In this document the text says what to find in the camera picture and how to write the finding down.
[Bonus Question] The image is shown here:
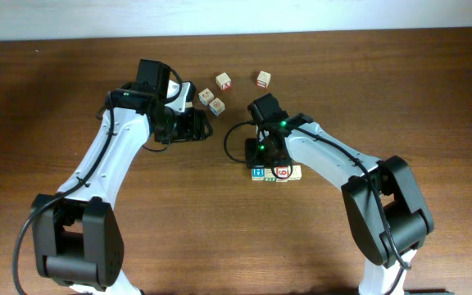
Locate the wooden block blue side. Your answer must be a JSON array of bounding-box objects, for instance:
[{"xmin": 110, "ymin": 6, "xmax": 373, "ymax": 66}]
[{"xmin": 198, "ymin": 88, "xmax": 215, "ymax": 106}]

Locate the wooden block red K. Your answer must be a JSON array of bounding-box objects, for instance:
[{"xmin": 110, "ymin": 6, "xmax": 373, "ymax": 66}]
[{"xmin": 215, "ymin": 72, "xmax": 232, "ymax": 91}]

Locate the wooden block plain I elephant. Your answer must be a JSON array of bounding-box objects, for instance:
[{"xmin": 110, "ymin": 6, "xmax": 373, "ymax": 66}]
[{"xmin": 288, "ymin": 165, "xmax": 302, "ymax": 181}]

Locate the wooden block blue H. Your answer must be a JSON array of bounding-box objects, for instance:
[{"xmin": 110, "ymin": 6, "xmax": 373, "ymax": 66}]
[{"xmin": 252, "ymin": 167, "xmax": 265, "ymax": 181}]

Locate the wooden block red side top right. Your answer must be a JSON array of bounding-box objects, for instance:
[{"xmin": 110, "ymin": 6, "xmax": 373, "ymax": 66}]
[{"xmin": 256, "ymin": 70, "xmax": 271, "ymax": 89}]

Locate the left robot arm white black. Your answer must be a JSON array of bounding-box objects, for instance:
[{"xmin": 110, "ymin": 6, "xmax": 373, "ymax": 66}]
[{"xmin": 24, "ymin": 80, "xmax": 212, "ymax": 294}]

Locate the wooden block red 6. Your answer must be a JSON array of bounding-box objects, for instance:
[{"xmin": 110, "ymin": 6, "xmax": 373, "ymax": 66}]
[{"xmin": 275, "ymin": 166, "xmax": 291, "ymax": 182}]

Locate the wooden block green side I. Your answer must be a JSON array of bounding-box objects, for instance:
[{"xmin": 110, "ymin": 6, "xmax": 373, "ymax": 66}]
[{"xmin": 264, "ymin": 169, "xmax": 277, "ymax": 182}]

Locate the wooden block blue orange face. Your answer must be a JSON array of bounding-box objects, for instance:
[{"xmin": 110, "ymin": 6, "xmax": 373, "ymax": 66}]
[{"xmin": 209, "ymin": 98, "xmax": 225, "ymax": 116}]

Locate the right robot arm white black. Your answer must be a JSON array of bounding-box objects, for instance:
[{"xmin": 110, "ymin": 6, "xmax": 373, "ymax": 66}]
[{"xmin": 252, "ymin": 114, "xmax": 434, "ymax": 294}]

